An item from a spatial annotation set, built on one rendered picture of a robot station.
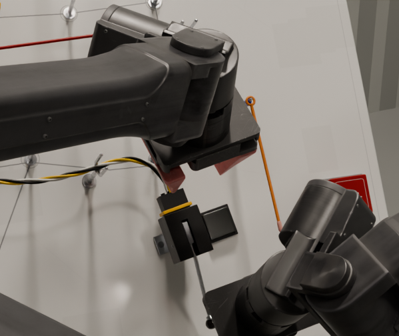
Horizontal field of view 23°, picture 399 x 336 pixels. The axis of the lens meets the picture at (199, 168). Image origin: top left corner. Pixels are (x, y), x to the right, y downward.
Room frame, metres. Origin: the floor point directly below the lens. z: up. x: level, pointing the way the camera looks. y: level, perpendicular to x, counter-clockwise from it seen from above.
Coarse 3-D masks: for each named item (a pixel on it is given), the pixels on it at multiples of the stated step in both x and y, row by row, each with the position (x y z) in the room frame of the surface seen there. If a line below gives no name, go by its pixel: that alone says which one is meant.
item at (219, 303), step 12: (216, 288) 0.75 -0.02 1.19; (228, 288) 0.76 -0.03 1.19; (240, 288) 0.76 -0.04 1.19; (204, 300) 0.75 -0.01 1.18; (216, 300) 0.75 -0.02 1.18; (228, 300) 0.75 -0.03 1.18; (240, 300) 0.73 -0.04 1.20; (216, 312) 0.74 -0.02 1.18; (228, 312) 0.74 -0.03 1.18; (240, 312) 0.73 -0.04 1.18; (252, 312) 0.70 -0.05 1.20; (216, 324) 0.73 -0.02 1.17; (228, 324) 0.73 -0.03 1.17; (240, 324) 0.73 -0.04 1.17; (252, 324) 0.71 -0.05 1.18; (264, 324) 0.70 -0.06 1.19; (300, 324) 0.74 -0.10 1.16; (312, 324) 0.74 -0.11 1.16
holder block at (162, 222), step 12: (168, 216) 0.95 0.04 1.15; (180, 216) 0.96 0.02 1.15; (192, 216) 0.96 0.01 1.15; (168, 228) 0.95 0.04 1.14; (180, 228) 0.95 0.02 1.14; (192, 228) 0.95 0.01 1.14; (204, 228) 0.95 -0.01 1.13; (168, 240) 0.96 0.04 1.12; (180, 240) 0.94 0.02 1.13; (204, 240) 0.95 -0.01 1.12; (180, 252) 0.93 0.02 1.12; (192, 252) 0.93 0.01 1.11; (204, 252) 0.94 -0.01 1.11
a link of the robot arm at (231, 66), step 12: (180, 24) 0.81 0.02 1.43; (168, 36) 0.79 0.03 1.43; (216, 36) 0.80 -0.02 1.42; (228, 48) 0.79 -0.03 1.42; (228, 60) 0.78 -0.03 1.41; (228, 72) 0.77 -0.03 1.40; (228, 84) 0.78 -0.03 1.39; (216, 96) 0.78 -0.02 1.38; (228, 96) 0.79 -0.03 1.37; (216, 108) 0.78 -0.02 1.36
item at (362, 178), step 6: (330, 180) 1.07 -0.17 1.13; (336, 180) 1.07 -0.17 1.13; (342, 180) 1.07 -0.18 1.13; (348, 180) 1.08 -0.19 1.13; (354, 180) 1.08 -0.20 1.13; (360, 180) 1.08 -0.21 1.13; (366, 180) 1.08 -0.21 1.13; (342, 186) 1.07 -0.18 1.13; (348, 186) 1.07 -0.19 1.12; (354, 186) 1.07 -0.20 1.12; (360, 186) 1.07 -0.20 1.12; (366, 186) 1.08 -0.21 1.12; (360, 192) 1.07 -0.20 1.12; (366, 192) 1.07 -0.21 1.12; (366, 198) 1.07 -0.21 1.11; (366, 204) 1.06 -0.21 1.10; (372, 210) 1.06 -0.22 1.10
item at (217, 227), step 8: (216, 208) 1.05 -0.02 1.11; (224, 208) 1.04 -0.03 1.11; (208, 216) 1.03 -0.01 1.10; (216, 216) 1.04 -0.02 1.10; (224, 216) 1.04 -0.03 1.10; (208, 224) 1.03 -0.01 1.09; (216, 224) 1.03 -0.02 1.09; (224, 224) 1.03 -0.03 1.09; (232, 224) 1.03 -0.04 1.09; (208, 232) 1.02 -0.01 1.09; (216, 232) 1.02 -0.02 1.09; (224, 232) 1.03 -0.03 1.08; (232, 232) 1.03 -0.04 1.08; (216, 240) 1.02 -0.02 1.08
